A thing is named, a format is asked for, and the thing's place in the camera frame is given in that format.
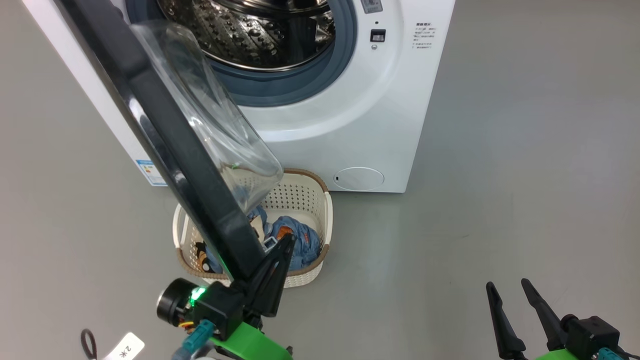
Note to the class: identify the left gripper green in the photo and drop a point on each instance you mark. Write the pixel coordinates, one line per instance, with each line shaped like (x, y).
(250, 345)

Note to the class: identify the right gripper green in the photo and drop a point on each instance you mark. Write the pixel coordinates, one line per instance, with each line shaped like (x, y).
(560, 355)

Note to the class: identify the blue cartoon print garment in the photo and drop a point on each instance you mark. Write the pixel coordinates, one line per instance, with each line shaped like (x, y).
(300, 240)

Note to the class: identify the blue garment with cream lining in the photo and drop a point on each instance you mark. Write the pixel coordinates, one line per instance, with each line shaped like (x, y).
(207, 260)

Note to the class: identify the black washing machine door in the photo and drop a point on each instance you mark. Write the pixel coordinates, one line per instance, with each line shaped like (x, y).
(190, 165)

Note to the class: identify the white front-load washing machine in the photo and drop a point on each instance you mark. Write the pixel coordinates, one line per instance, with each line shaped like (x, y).
(350, 125)

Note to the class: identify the grey rubber door gasket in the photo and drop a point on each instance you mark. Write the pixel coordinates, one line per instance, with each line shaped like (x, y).
(300, 82)

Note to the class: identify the steel perforated washer drum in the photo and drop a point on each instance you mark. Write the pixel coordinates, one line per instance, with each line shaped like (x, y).
(250, 35)

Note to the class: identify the black square door lock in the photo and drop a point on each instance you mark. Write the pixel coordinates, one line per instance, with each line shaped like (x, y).
(378, 35)

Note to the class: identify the cream perforated laundry basket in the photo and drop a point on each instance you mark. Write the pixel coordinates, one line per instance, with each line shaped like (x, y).
(305, 195)

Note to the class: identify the round white filter cover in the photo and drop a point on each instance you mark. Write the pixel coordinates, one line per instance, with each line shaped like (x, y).
(359, 178)

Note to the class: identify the white paper tag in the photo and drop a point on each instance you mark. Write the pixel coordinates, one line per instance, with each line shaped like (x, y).
(125, 347)

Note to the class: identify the blue energy label sticker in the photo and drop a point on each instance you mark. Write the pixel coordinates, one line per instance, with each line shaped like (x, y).
(152, 174)

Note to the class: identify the printed text label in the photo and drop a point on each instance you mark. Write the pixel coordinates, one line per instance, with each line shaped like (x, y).
(425, 36)

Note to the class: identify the grey warning sticker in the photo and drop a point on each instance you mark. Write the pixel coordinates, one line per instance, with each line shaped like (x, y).
(371, 6)

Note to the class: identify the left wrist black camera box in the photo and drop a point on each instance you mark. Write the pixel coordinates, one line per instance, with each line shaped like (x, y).
(220, 307)

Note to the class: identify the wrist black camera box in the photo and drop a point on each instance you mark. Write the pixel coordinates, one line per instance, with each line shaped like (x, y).
(220, 307)
(592, 335)

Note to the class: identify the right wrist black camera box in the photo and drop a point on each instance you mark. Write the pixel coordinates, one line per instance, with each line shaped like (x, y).
(592, 335)

